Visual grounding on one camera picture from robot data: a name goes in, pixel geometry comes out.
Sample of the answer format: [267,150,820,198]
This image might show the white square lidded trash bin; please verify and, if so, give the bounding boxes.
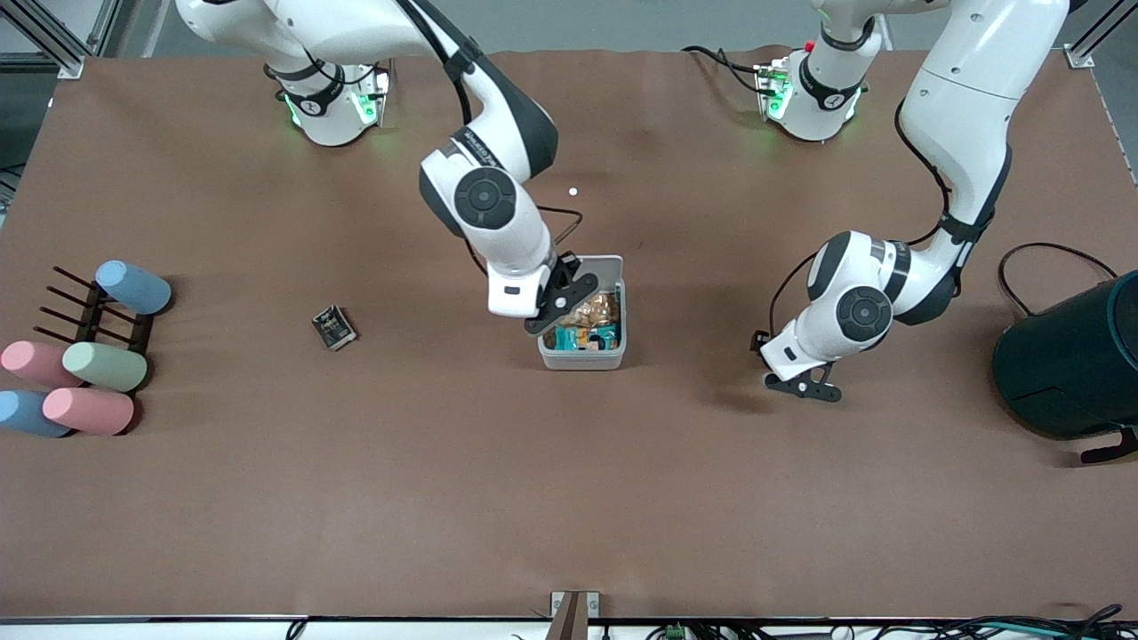
[538,255,627,372]

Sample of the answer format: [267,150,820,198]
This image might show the black snack wrapper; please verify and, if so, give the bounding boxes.
[311,305,357,352]

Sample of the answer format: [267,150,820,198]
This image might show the teal snack wrapper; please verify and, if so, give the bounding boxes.
[555,325,620,350]

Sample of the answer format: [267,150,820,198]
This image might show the brown table cover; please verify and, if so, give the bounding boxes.
[0,44,1138,620]

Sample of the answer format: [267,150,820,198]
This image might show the dark teal round container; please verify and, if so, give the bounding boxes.
[992,270,1138,442]

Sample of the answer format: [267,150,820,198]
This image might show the black curved stand foot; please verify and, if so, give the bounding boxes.
[1080,427,1138,466]

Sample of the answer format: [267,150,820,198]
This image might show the blue plastic cup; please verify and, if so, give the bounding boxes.
[0,389,72,439]
[95,260,173,316]

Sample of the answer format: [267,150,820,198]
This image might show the green plastic cup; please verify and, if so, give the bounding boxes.
[62,341,149,393]

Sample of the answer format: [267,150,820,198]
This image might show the dark cup rack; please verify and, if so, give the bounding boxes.
[36,265,155,376]

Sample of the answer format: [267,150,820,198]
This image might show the pink plastic cup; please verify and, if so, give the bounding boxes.
[0,340,85,389]
[43,388,135,436]

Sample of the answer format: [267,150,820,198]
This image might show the black looped cable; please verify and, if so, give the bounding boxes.
[998,242,1119,317]

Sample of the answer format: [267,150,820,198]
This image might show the black arm base cable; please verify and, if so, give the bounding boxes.
[682,44,767,95]

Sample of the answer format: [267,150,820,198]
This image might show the metal base connector bracket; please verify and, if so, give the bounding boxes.
[755,58,792,122]
[354,62,393,127]

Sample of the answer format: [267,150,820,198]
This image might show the black cable bundle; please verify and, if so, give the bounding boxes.
[925,604,1138,640]

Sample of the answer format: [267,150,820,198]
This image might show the brown post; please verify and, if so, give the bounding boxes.
[544,594,589,640]

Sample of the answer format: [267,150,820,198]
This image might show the aluminium frame profile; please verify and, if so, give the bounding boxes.
[1064,0,1138,70]
[0,0,116,81]

